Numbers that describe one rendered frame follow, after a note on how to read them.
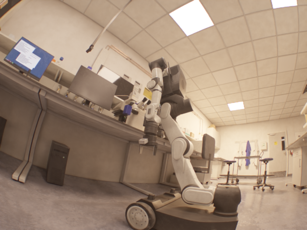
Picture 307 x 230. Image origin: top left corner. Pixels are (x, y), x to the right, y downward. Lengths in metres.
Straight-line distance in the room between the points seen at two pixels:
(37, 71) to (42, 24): 1.31
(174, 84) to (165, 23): 1.61
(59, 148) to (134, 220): 0.89
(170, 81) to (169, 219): 1.06
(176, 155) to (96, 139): 1.34
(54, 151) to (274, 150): 7.00
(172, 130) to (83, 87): 1.01
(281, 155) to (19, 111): 7.85
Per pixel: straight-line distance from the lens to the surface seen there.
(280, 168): 6.75
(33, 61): 1.59
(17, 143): 1.88
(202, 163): 3.49
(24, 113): 1.86
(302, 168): 2.84
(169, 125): 1.00
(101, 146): 1.98
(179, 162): 0.88
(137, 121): 1.34
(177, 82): 1.13
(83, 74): 1.50
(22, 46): 1.70
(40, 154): 1.84
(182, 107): 1.03
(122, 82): 2.19
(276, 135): 6.85
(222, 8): 2.44
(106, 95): 1.51
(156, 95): 0.93
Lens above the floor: 0.47
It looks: 21 degrees up
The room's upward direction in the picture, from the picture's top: 10 degrees clockwise
